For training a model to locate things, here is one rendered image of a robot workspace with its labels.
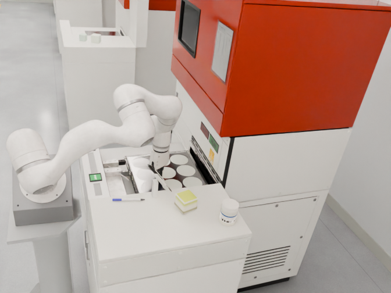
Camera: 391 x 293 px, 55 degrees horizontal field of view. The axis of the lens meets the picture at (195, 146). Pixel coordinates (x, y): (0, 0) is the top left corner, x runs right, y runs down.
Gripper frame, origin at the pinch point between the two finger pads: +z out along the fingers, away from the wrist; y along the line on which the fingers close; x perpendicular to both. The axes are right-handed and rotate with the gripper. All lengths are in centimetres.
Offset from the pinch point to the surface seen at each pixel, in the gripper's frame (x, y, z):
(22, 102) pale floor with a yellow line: -285, -76, 92
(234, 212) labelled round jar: 50, 8, -12
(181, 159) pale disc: -2.7, -21.0, 2.0
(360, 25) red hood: 56, -58, -81
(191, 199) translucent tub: 32.3, 14.3, -11.2
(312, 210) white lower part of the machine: 62, -66, 25
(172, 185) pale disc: 9.6, 0.0, 2.1
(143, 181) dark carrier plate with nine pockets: -2.7, 8.1, 2.0
